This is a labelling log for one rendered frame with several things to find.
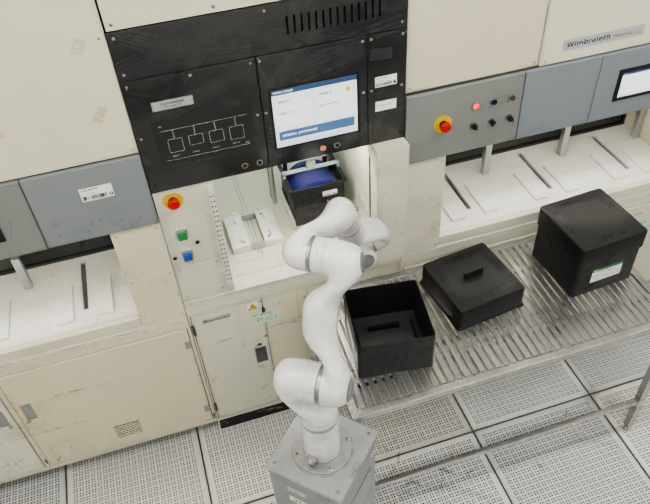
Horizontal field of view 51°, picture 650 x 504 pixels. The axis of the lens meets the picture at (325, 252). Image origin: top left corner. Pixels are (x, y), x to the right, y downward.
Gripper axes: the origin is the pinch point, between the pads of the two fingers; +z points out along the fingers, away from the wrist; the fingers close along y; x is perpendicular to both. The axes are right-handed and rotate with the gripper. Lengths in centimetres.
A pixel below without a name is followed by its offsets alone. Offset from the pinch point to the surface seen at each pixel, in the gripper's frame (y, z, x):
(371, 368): -4, -46, -38
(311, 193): -3.2, 21.6, -10.0
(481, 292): 46, -31, -33
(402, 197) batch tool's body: 24.6, -3.4, -1.4
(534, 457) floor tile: 67, -59, -119
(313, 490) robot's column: -36, -80, -43
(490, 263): 56, -18, -33
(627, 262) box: 105, -36, -33
